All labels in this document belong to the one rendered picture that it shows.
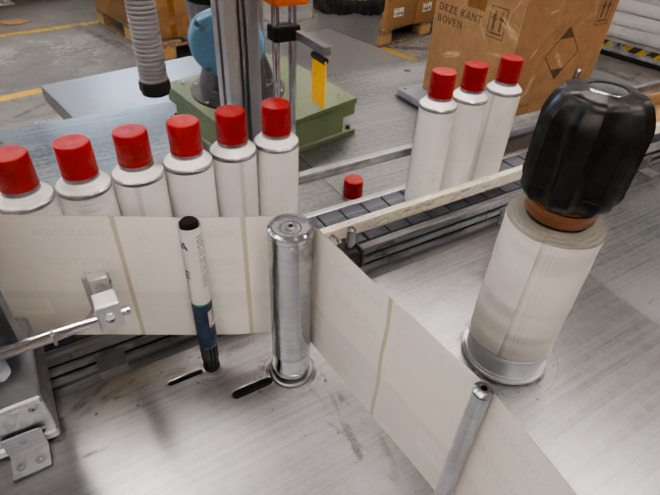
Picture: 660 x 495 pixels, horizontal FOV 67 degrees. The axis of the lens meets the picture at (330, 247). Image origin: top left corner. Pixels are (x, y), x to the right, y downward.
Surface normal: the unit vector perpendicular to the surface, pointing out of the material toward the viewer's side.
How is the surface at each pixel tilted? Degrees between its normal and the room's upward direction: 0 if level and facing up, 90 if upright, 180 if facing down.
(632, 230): 0
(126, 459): 0
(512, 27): 90
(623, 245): 0
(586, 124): 66
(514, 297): 88
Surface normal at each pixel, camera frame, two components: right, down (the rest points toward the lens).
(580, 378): 0.04, -0.78
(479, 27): -0.85, 0.30
